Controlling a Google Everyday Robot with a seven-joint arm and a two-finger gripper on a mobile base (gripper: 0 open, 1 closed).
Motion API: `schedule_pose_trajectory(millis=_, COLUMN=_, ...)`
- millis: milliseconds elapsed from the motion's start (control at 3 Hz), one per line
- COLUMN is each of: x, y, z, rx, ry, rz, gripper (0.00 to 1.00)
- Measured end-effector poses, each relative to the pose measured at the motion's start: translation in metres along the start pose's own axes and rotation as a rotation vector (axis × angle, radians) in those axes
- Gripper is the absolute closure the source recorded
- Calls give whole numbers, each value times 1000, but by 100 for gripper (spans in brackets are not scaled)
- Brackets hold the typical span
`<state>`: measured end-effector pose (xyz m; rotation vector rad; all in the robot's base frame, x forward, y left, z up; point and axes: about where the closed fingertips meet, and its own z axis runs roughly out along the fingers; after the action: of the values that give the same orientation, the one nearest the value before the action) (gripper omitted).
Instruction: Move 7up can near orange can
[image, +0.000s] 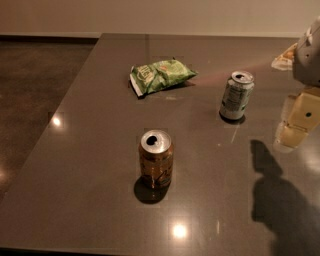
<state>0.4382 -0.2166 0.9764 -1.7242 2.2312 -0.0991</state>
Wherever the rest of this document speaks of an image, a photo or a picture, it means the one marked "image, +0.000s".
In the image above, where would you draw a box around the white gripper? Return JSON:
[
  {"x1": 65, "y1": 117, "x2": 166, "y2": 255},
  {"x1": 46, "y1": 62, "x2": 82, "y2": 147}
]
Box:
[{"x1": 271, "y1": 16, "x2": 320, "y2": 153}]

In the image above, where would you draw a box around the silver green 7up can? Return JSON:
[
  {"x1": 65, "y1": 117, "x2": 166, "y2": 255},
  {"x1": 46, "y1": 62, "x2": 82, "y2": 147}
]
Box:
[{"x1": 219, "y1": 71, "x2": 254, "y2": 121}]

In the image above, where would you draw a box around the orange soda can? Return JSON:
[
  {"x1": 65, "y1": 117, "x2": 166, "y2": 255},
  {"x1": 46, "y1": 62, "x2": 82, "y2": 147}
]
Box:
[{"x1": 138, "y1": 130, "x2": 174, "y2": 189}]

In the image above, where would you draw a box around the green chip bag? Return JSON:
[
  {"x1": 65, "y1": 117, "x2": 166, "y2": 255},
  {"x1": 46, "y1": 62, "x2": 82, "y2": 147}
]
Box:
[{"x1": 129, "y1": 59, "x2": 197, "y2": 97}]

